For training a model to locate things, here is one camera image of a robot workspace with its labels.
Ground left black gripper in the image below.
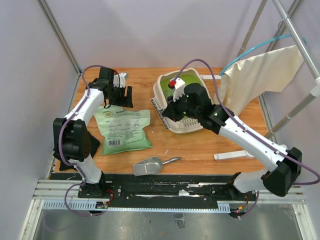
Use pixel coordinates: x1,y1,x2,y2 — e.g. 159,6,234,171
107,84,133,108

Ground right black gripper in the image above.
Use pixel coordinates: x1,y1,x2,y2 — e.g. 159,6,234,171
163,91,201,123

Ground green cat litter bag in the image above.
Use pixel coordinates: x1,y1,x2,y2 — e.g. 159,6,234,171
94,106,153,156

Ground white plastic bag clip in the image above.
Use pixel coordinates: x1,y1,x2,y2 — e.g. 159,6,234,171
150,97,169,130

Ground metal litter scoop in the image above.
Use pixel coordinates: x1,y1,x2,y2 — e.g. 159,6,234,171
132,156,182,176

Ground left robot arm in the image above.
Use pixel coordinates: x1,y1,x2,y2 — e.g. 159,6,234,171
53,65,133,198

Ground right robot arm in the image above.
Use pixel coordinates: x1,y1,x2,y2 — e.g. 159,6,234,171
162,79,302,200

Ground beige green litter box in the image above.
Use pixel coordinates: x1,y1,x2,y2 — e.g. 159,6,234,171
151,67,212,134

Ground cream fabric bag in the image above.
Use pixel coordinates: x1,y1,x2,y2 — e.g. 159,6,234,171
213,45,304,116

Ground white metal drying rack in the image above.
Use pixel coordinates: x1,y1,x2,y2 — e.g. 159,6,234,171
199,0,320,161

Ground teal clothes hanger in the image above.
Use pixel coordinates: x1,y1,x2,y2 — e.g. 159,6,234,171
218,21,308,76

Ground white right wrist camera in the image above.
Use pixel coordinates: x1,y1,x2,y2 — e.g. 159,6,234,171
168,78,186,102

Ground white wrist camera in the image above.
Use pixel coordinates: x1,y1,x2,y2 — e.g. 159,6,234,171
113,72,129,88
168,78,186,102

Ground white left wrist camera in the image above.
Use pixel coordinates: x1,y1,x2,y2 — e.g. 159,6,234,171
113,72,129,88

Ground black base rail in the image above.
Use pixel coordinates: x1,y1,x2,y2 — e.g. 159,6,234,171
77,174,262,216

